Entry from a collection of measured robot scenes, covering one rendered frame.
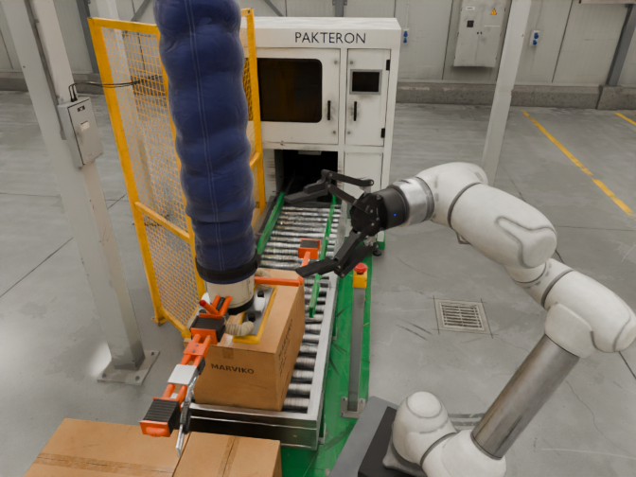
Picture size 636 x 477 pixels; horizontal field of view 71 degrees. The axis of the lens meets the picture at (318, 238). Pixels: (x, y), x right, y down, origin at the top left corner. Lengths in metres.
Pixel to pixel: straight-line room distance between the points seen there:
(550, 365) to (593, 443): 1.88
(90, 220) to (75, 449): 1.14
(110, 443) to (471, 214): 1.88
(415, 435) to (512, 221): 0.90
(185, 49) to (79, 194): 1.50
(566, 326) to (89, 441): 1.92
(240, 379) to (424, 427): 0.88
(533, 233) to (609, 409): 2.70
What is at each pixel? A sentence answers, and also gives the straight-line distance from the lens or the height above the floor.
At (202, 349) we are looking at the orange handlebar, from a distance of 1.47.
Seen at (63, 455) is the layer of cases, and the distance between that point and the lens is 2.35.
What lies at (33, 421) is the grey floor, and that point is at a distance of 3.34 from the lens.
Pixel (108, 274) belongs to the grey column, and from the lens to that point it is 2.89.
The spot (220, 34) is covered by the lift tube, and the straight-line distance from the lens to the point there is 1.34.
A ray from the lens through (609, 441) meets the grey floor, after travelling 3.25.
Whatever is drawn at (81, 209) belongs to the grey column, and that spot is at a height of 1.21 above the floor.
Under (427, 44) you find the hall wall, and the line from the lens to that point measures 10.23.
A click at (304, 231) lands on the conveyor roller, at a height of 0.52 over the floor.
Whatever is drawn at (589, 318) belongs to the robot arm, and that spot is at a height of 1.56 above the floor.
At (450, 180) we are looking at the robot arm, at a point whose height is 1.95.
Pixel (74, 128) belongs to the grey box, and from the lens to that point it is 2.49.
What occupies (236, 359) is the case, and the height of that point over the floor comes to 0.89.
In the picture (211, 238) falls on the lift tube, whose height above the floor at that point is 1.53.
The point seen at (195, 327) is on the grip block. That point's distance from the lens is 1.55.
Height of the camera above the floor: 2.27
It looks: 30 degrees down
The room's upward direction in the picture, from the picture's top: straight up
